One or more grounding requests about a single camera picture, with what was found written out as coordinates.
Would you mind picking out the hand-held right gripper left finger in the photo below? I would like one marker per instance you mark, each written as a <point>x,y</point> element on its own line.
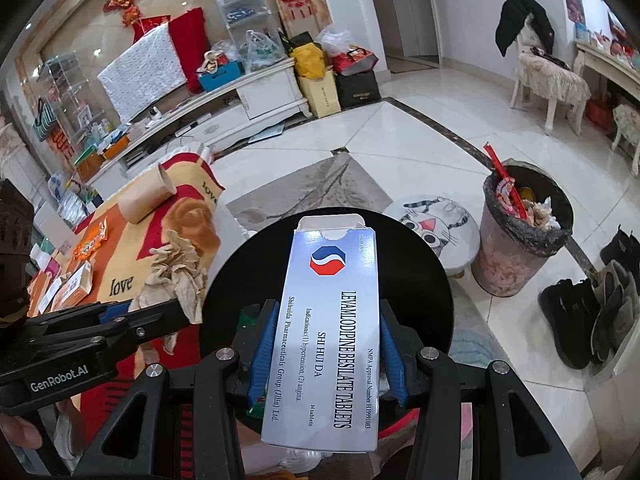
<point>262,355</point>

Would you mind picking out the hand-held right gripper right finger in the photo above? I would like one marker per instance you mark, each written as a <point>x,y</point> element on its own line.
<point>392,360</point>

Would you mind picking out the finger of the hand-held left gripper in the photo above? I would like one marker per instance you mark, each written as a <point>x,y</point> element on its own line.
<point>114,313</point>
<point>150,332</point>

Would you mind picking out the green wrapper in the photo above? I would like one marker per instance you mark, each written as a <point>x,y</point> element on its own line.
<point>247,321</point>

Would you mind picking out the brown paper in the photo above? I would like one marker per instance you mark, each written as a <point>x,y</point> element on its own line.
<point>175,280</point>

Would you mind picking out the white blue medicine box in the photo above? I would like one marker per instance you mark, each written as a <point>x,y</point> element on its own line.
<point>325,340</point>

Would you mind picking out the round black tray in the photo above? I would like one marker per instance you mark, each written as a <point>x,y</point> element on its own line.
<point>240,280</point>

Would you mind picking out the trash bin with black liner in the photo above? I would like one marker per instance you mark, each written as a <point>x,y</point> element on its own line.
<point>505,265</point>

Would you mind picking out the person's left hand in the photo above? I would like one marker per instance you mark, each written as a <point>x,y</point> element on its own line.
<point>20,432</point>

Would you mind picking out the orange white medicine box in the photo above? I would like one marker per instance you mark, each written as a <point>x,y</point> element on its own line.
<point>75,287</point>

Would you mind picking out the orange snack packet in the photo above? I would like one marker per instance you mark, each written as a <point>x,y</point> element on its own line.
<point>90,245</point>

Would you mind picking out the orange red printed blanket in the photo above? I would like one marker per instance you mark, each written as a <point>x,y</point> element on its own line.
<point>185,220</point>

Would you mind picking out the brown paper cup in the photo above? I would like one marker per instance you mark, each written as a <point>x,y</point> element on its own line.
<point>145,197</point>

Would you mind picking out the cat print stool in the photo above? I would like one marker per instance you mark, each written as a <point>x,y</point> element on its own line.
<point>430,230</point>

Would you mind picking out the striped hanging bag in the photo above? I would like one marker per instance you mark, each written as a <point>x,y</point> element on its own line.
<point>45,117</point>

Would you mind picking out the red white stick packet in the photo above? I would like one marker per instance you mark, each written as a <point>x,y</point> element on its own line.
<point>502,175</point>

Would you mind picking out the grey boots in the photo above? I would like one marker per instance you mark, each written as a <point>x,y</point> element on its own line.
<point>612,310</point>

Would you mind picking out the white quilted cloth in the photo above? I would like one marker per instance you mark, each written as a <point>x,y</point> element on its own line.
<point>140,70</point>

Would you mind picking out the black short boots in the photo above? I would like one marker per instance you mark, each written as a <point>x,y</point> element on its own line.
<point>622,247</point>

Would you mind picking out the blue basket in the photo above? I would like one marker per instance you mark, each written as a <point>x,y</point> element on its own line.
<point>222,80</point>

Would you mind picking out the white tv cabinet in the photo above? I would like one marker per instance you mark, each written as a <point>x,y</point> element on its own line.
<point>265,92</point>

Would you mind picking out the beige paper bag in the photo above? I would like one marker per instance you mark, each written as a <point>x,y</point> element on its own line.
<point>322,95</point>

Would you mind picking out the black paper bag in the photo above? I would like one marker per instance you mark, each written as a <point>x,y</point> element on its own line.
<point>357,90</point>

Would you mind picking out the red cloth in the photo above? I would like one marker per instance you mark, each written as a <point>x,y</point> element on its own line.
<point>190,45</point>

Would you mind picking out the yellow bag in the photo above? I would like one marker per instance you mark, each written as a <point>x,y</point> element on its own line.
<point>310,60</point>

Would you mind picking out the clear plastic bag green print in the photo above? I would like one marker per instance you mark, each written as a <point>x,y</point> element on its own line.
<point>260,52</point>

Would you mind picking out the red gift bag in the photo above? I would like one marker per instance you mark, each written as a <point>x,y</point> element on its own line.
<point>355,60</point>

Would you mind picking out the white chair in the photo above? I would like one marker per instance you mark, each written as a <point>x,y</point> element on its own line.
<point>550,80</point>

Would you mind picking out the white plastic bag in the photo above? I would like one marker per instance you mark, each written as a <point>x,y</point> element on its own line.
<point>334,40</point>

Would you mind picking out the cream padded stool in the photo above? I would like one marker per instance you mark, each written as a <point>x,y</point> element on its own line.
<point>627,120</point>

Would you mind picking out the grey door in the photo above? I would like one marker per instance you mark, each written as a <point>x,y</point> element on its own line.
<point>415,5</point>

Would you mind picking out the black jacket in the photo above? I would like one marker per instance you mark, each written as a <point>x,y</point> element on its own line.
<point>520,20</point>

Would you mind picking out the cream side table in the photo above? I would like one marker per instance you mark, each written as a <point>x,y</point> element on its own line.
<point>607,60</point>

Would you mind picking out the white security camera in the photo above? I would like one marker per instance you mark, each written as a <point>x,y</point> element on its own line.
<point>155,112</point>

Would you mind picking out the red knot wall decoration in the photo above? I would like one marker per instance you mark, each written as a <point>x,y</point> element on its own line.
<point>125,0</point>

